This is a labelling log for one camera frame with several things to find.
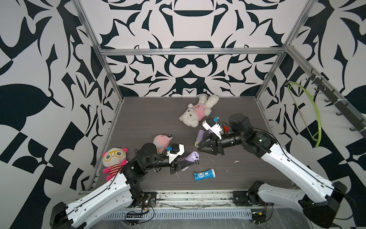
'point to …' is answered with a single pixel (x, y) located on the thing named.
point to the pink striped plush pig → (161, 141)
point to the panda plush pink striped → (114, 159)
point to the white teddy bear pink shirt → (196, 113)
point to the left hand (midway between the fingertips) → (191, 154)
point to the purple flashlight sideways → (193, 156)
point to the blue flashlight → (205, 174)
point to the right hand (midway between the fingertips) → (199, 146)
